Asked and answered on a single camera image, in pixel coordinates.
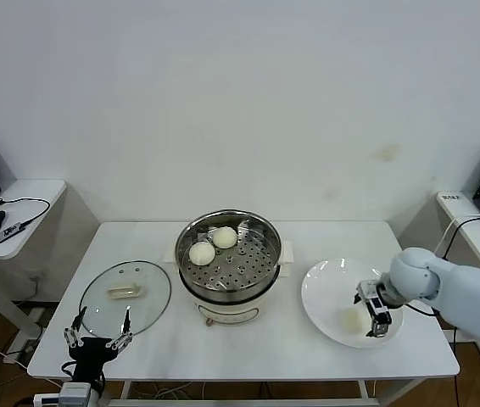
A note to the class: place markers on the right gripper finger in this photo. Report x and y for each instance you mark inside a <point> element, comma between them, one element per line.
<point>380,328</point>
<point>359,293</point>

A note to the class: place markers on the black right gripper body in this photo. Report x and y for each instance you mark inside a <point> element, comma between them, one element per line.
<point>380,303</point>

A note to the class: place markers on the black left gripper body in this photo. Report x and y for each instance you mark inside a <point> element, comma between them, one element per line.
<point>89,356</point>

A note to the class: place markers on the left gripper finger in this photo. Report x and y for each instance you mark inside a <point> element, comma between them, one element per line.
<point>72,332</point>
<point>122,335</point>

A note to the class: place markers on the white steamed baozi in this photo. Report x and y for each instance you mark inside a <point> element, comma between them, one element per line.
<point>225,237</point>
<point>350,320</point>
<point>202,253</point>

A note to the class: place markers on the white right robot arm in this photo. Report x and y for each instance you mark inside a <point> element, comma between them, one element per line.
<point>456,288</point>

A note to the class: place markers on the stainless steel steamer basket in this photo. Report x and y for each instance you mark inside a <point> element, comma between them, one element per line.
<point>240,263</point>

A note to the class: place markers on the white round plate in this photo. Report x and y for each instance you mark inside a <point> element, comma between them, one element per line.
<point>329,288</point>

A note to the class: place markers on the cream electric cooker pot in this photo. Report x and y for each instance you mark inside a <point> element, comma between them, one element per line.
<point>227,309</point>

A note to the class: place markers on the white side table with label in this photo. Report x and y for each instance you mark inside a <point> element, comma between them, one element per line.
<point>473,241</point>

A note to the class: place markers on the grey usb hub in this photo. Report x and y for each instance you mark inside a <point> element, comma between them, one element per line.
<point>11,231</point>

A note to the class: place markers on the small label sticker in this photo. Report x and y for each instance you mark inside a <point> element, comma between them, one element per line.
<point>452,197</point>

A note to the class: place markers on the white side table with mouse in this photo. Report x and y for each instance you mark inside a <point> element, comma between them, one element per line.
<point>32,191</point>

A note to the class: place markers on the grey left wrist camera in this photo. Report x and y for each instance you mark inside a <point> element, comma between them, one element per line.
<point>72,394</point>

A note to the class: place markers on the white table frame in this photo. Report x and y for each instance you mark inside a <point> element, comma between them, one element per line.
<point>244,403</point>

